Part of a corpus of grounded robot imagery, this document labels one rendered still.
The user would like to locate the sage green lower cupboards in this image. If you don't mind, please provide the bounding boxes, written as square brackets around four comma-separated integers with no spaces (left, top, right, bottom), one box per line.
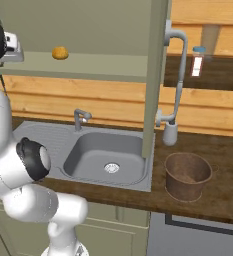
[0,199,151,256]

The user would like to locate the sage green cabinet door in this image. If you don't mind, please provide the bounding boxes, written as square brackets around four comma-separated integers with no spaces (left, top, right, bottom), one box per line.
[141,0,173,159]

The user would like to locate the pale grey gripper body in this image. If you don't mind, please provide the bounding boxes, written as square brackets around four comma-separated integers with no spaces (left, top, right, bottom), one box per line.
[0,45,25,67]

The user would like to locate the blue lidded jar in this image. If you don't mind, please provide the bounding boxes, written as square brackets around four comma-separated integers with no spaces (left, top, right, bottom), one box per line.
[190,45,208,79]

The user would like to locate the grey dishwasher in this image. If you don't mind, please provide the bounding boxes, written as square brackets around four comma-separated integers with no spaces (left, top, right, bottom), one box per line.
[146,211,233,256]

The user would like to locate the grey steel sink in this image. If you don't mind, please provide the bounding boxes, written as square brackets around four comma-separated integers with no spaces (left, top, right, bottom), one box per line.
[12,119,156,193]

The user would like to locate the round golden bread roll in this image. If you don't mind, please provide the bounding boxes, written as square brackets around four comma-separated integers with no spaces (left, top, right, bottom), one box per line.
[51,46,70,61]

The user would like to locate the brown round basket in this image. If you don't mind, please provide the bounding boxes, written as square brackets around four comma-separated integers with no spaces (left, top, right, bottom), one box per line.
[164,151,220,204]

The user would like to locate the dark wooden wall shelf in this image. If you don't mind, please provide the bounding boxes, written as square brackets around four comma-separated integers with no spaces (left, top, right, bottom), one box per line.
[163,54,233,92]

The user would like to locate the dark dishwasher handle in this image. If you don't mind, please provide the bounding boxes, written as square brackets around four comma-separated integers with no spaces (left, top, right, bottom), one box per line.
[164,213,233,238]

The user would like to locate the grey sink tap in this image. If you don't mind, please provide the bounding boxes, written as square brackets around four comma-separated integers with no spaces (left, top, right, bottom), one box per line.
[73,108,93,133]

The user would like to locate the sage green wall cabinet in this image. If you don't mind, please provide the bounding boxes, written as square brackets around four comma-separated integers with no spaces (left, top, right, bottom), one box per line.
[0,0,172,84]

